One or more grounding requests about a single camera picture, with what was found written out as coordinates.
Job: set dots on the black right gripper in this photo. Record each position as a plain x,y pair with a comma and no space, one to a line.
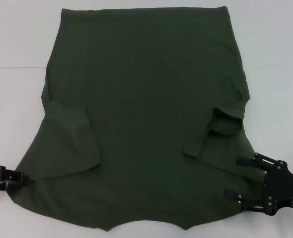
283,191

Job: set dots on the dark green t-shirt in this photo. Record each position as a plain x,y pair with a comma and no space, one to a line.
149,99

